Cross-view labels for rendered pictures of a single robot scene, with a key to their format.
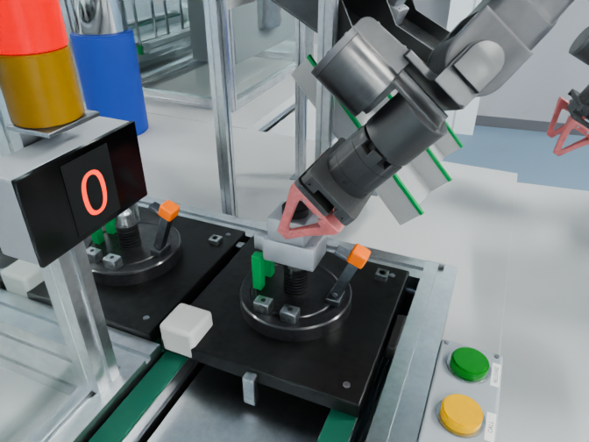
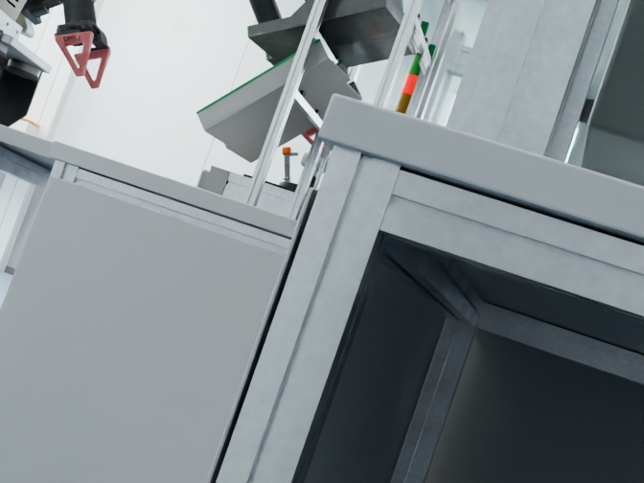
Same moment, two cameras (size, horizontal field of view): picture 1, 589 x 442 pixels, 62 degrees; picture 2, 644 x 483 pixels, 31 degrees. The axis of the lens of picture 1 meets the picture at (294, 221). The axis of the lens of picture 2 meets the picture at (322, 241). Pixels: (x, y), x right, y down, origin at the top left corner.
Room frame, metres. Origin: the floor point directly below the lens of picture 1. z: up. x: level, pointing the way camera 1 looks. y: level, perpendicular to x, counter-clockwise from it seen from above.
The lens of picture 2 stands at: (3.08, -0.40, 0.72)
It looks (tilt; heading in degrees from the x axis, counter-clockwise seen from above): 4 degrees up; 170
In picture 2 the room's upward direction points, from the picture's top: 19 degrees clockwise
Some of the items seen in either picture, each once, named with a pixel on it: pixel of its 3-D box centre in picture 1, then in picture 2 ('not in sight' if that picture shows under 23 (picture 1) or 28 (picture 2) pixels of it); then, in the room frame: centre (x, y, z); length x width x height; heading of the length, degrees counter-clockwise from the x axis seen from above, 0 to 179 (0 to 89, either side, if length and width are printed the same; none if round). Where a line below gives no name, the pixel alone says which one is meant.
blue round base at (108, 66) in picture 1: (111, 82); not in sight; (1.35, 0.50, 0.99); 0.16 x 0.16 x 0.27
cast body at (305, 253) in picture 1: (287, 229); (323, 156); (0.48, 0.01, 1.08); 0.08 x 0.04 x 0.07; 67
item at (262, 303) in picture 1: (263, 304); not in sight; (0.44, 0.04, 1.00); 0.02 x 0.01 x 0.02; 67
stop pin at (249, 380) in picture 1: (251, 388); not in sight; (0.36, 0.05, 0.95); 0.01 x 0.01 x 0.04; 67
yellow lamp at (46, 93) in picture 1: (39, 83); (405, 105); (0.35, 0.18, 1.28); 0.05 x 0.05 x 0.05
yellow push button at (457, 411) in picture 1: (460, 416); not in sight; (0.32, -0.17, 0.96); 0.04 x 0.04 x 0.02
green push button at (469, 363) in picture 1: (469, 366); not in sight; (0.38, -0.19, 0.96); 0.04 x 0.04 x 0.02
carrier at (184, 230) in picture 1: (127, 230); not in sight; (0.58, 0.23, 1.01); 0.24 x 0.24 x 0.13; 67
